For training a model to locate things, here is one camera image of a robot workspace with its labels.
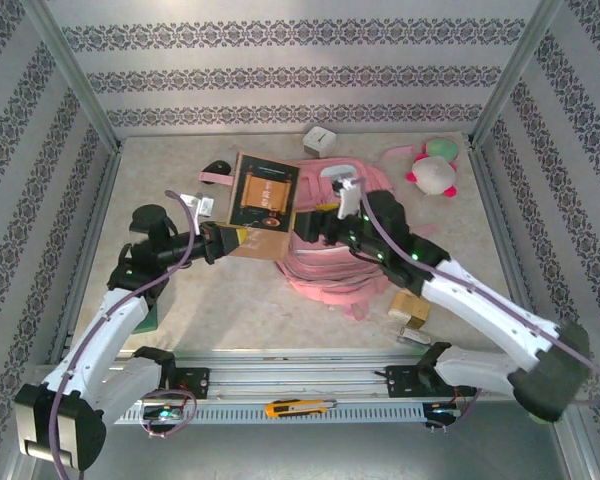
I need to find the green book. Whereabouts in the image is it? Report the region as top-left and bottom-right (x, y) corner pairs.
(132, 299), (162, 335)

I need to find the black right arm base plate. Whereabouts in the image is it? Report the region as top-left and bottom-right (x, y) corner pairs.
(374, 364), (479, 400)

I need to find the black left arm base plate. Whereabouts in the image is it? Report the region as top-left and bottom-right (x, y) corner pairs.
(119, 367), (211, 401)

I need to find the orange utility knife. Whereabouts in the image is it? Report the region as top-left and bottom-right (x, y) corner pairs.
(264, 398), (338, 419)

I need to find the aluminium frame post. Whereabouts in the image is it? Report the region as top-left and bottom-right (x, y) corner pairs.
(22, 0), (124, 151)
(465, 0), (565, 149)

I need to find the black computer mouse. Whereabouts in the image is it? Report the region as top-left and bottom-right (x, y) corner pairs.
(202, 159), (234, 186)

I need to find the white pink plush toy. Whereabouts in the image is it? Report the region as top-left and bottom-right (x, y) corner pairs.
(404, 153), (460, 202)

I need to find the green pink plush toy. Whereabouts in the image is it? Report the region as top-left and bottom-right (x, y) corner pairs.
(420, 137), (461, 165)

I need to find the tan wooden block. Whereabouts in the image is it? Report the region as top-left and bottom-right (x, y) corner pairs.
(387, 291), (431, 331)

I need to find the aluminium mounting rail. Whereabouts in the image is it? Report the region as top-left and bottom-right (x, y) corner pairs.
(29, 347), (571, 404)

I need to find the slotted grey cable duct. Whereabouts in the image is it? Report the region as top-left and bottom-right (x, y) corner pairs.
(114, 402), (461, 426)

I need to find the aluminium side rail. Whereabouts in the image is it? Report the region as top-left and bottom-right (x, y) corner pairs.
(47, 142), (124, 364)
(465, 142), (551, 359)

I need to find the white cube clock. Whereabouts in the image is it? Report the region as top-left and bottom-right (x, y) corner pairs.
(302, 126), (337, 159)

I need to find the pink backpack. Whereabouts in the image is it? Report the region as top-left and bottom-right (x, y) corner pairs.
(199, 144), (439, 321)

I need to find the dark book with gold print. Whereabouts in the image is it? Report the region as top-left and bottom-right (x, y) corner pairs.
(226, 152), (301, 262)

